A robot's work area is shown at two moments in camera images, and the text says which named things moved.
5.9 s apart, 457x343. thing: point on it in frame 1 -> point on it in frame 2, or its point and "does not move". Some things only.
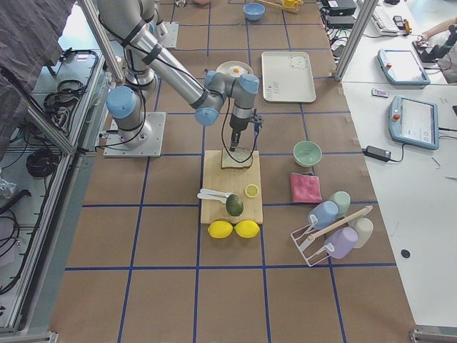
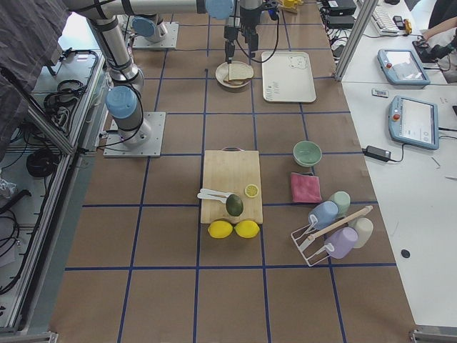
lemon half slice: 251,190 does not move
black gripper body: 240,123 -> 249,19
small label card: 380,92 does not move
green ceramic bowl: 307,153 does not move
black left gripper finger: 234,143 -> 229,50
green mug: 343,201 does not move
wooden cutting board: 233,181 does not move
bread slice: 238,158 -> 240,71
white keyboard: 382,18 does not move
